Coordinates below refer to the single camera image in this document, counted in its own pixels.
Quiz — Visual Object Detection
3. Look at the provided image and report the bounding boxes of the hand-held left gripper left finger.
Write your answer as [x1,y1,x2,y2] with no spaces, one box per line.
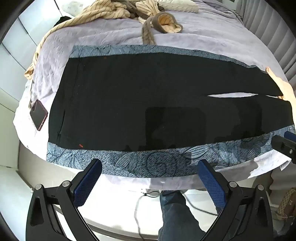
[25,159,103,241]

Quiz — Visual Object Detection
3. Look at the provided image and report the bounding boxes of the blue leaf patterned cloth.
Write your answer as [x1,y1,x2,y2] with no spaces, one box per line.
[46,45,296,179]

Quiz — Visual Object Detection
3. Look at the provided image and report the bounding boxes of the grey pleated curtain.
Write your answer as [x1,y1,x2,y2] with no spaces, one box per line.
[243,0,296,75]

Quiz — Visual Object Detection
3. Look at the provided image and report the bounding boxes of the black floor cable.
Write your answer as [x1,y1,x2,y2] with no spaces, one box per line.
[141,190,218,215]

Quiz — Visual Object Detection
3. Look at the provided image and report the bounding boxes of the white bed base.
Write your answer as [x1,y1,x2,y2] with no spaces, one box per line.
[17,141,280,234]

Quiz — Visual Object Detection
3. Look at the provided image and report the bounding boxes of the black pants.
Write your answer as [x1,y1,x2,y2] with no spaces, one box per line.
[47,52,293,153]

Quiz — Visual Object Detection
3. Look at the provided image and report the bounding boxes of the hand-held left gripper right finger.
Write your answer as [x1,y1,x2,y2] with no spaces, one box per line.
[197,159,273,241]

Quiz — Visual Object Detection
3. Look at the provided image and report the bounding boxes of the cream striped blanket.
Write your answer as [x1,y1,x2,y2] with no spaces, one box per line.
[24,0,162,80]

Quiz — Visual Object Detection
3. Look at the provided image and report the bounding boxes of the white pillow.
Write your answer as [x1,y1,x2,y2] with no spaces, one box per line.
[159,0,199,13]

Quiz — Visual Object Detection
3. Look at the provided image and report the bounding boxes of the grey quilted blanket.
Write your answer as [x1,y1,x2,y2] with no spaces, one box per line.
[196,0,243,22]

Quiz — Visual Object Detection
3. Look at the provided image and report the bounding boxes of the brown patterned bag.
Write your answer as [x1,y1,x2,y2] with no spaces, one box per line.
[276,189,296,223]

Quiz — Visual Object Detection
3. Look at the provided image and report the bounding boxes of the white floor cable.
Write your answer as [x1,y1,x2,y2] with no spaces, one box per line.
[135,194,145,234]

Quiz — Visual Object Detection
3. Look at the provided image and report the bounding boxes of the black cloth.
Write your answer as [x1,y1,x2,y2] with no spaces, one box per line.
[54,16,72,27]

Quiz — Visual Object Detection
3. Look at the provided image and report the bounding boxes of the cream garment with grey trim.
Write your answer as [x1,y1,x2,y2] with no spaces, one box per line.
[141,11,184,45]

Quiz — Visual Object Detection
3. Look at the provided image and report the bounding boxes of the person's leg in jeans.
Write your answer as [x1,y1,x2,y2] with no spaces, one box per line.
[158,190,206,241]

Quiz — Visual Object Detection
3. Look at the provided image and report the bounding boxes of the dark smartphone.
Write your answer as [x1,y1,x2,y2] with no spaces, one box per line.
[30,100,48,131]

